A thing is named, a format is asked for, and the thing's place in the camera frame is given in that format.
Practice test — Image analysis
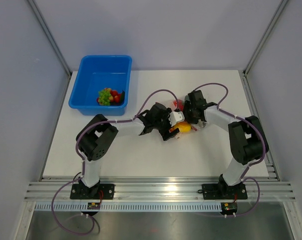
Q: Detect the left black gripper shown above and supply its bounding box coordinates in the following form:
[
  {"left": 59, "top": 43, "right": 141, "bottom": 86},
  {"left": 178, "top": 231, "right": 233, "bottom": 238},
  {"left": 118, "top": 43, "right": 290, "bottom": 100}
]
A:
[{"left": 153, "top": 108, "right": 179, "bottom": 141}]

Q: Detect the red fake chili pepper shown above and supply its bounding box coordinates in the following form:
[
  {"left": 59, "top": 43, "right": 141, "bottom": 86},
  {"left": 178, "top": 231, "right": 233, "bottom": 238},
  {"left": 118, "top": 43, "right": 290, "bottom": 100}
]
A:
[{"left": 172, "top": 99, "right": 184, "bottom": 111}]

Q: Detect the clear zip top bag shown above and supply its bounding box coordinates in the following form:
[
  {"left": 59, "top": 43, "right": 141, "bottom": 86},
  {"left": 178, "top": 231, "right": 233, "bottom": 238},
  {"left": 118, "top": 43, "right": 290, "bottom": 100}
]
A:
[{"left": 169, "top": 98, "right": 209, "bottom": 141}]

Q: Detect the yellow orange fake mango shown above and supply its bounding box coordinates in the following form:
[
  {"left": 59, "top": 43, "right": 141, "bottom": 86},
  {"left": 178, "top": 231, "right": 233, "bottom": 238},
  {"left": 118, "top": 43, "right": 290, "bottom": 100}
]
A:
[{"left": 169, "top": 121, "right": 192, "bottom": 133}]

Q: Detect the dark green fake leaf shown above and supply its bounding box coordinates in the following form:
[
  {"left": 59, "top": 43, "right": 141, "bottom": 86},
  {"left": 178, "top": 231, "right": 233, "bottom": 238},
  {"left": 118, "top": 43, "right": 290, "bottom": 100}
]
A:
[{"left": 118, "top": 90, "right": 125, "bottom": 103}]

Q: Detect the red fake strawberry bunch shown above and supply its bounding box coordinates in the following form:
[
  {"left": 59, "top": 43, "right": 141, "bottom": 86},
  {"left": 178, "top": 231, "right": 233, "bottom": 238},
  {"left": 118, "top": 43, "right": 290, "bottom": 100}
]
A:
[{"left": 96, "top": 89, "right": 120, "bottom": 106}]

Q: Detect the green fake lettuce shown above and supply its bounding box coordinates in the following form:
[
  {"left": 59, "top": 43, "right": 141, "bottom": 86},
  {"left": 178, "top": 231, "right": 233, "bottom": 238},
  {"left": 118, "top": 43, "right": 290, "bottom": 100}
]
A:
[{"left": 97, "top": 88, "right": 114, "bottom": 106}]

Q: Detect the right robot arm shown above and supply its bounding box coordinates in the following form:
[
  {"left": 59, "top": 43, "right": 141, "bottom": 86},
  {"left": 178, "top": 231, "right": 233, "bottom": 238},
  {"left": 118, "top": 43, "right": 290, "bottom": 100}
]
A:
[{"left": 183, "top": 90, "right": 269, "bottom": 200}]

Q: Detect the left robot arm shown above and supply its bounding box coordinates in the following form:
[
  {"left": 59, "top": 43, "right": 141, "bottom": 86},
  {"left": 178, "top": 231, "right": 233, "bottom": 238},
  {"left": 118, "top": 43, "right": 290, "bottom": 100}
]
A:
[{"left": 70, "top": 103, "right": 184, "bottom": 200}]

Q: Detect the blue plastic bin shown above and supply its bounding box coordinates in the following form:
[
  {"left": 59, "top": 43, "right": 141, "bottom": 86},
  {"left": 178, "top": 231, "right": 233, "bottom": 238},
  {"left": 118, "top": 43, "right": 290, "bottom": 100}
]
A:
[{"left": 69, "top": 55, "right": 132, "bottom": 116}]

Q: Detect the right small circuit board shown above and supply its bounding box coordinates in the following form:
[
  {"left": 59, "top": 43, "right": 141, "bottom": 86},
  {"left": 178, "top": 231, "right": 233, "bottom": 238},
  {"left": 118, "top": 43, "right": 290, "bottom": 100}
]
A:
[{"left": 221, "top": 202, "right": 238, "bottom": 215}]

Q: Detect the small circuit board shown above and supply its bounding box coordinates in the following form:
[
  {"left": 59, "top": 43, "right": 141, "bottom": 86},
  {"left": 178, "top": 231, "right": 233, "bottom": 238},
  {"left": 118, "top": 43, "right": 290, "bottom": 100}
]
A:
[
  {"left": 221, "top": 202, "right": 238, "bottom": 215},
  {"left": 87, "top": 202, "right": 101, "bottom": 210}
]

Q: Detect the left small circuit board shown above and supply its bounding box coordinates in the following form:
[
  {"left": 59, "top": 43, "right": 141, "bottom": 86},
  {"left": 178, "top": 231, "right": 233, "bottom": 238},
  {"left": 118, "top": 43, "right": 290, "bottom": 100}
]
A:
[{"left": 87, "top": 202, "right": 101, "bottom": 210}]

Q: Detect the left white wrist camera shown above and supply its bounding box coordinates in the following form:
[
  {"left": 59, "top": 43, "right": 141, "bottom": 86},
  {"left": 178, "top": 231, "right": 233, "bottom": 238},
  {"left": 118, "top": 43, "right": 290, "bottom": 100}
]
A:
[{"left": 169, "top": 111, "right": 185, "bottom": 127}]

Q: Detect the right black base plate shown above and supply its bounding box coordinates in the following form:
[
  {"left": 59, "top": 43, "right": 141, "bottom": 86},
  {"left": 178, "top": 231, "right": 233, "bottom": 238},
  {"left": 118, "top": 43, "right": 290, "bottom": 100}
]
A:
[{"left": 197, "top": 183, "right": 248, "bottom": 200}]

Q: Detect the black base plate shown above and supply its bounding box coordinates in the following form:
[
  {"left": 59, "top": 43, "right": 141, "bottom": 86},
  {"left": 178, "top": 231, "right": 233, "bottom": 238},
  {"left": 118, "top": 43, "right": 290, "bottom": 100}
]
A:
[
  {"left": 70, "top": 183, "right": 115, "bottom": 200},
  {"left": 197, "top": 183, "right": 248, "bottom": 200}
]

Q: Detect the right side aluminium rail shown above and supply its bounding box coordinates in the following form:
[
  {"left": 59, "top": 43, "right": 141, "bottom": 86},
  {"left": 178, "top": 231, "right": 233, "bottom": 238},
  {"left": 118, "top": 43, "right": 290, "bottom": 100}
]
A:
[{"left": 238, "top": 70, "right": 281, "bottom": 182}]

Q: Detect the aluminium rail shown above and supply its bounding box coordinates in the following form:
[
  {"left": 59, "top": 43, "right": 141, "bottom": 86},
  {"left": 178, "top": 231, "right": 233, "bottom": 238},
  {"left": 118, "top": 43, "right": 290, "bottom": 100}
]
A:
[
  {"left": 24, "top": 177, "right": 296, "bottom": 202},
  {"left": 238, "top": 70, "right": 281, "bottom": 182}
]

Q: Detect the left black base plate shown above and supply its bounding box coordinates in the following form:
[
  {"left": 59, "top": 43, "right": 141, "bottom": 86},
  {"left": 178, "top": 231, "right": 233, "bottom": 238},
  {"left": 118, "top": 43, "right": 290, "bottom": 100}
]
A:
[{"left": 70, "top": 183, "right": 115, "bottom": 200}]

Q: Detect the white slotted cable duct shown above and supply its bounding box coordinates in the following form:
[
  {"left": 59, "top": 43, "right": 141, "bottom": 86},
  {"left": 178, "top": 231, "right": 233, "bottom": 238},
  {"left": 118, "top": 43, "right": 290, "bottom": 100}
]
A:
[{"left": 35, "top": 201, "right": 222, "bottom": 213}]

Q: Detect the aluminium front rail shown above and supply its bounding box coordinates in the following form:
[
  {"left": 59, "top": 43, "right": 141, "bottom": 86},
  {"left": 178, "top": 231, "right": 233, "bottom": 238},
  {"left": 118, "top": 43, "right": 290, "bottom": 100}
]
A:
[{"left": 24, "top": 177, "right": 296, "bottom": 202}]

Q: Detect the right aluminium corner post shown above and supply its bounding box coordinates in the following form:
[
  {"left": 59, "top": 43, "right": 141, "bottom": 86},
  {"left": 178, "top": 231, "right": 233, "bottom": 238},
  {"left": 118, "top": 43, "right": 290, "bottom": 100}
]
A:
[{"left": 243, "top": 0, "right": 290, "bottom": 77}]

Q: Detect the aluminium corner post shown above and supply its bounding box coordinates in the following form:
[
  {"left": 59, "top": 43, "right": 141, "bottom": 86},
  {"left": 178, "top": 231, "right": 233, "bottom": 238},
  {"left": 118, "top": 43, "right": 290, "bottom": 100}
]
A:
[
  {"left": 26, "top": 0, "right": 73, "bottom": 78},
  {"left": 243, "top": 0, "right": 290, "bottom": 77}
]

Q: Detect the left aluminium corner post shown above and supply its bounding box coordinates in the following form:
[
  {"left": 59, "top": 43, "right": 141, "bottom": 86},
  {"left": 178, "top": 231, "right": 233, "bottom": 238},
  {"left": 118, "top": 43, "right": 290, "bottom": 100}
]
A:
[{"left": 26, "top": 0, "right": 73, "bottom": 78}]

